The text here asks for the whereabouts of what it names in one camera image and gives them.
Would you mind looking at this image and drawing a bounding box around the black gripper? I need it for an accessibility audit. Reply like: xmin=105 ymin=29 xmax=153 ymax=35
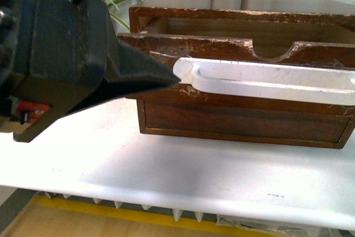
xmin=1 ymin=0 xmax=179 ymax=143

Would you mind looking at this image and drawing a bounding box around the wooden drawer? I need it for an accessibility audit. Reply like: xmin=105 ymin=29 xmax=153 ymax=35
xmin=118 ymin=18 xmax=354 ymax=70

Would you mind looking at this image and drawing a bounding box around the white drawer handle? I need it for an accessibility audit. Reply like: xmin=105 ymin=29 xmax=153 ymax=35
xmin=173 ymin=58 xmax=354 ymax=106

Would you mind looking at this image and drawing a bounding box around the dark wooden drawer cabinet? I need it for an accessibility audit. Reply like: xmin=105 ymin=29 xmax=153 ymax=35
xmin=129 ymin=0 xmax=354 ymax=149

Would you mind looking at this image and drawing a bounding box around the white spiked table trim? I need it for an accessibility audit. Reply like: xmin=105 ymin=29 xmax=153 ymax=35
xmin=41 ymin=191 xmax=355 ymax=237

